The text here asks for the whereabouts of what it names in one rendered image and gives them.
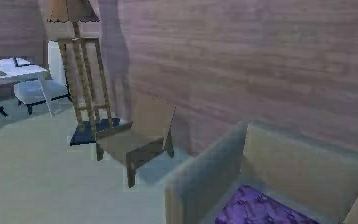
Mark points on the wooden floor lamp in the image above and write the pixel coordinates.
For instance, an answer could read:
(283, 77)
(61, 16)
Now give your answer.
(83, 76)

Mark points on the brown wooden chair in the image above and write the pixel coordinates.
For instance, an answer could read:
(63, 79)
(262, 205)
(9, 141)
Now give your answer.
(143, 133)

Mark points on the small green item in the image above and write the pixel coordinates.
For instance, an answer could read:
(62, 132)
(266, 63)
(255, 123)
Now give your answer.
(1, 73)

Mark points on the white table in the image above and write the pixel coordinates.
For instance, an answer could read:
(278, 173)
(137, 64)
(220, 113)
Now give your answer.
(13, 71)

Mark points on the purple cushion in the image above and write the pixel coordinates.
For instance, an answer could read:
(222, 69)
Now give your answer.
(253, 206)

